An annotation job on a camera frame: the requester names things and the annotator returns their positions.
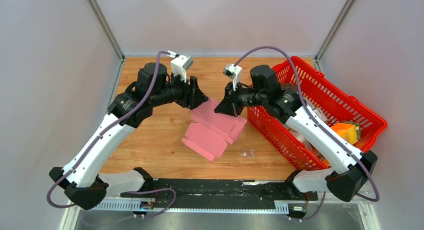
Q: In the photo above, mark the orange yellow sponge pack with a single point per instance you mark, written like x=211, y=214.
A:
x=348, y=130

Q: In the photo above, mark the orange snack packet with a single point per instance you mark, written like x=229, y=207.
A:
x=323, y=160

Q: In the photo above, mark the red plastic basket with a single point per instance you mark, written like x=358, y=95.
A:
x=336, y=105

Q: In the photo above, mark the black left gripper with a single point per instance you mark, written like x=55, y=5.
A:
x=193, y=96

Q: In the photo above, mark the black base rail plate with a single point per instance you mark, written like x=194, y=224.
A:
x=220, y=194

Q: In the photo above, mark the pink white small box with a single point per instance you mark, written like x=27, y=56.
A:
x=320, y=114

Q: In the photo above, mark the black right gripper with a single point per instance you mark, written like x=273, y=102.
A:
x=227, y=105

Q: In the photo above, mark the small clear plastic bag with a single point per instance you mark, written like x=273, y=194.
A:
x=248, y=153

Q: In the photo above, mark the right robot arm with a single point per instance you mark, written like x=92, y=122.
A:
x=350, y=168

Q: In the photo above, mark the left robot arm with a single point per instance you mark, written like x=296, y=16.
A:
x=80, y=178

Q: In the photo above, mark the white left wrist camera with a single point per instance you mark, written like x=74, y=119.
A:
x=180, y=64

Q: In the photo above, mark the pink paper box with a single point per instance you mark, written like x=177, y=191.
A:
x=211, y=133

